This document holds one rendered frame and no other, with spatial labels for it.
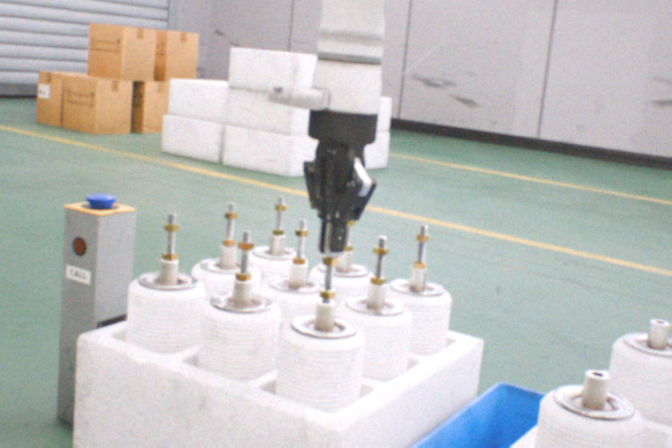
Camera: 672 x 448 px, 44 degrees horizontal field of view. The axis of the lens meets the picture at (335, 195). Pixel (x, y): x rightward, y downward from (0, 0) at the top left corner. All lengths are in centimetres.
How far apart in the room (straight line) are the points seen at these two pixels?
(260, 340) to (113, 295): 31
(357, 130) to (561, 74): 539
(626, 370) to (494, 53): 550
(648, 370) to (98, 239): 72
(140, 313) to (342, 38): 43
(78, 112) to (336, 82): 408
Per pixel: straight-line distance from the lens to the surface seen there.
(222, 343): 99
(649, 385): 104
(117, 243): 121
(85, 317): 123
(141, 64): 495
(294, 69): 368
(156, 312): 106
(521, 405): 124
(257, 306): 101
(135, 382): 106
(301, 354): 92
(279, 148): 374
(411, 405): 103
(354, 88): 87
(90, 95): 481
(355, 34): 87
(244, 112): 388
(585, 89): 618
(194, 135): 409
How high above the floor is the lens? 56
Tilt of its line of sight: 10 degrees down
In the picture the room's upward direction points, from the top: 5 degrees clockwise
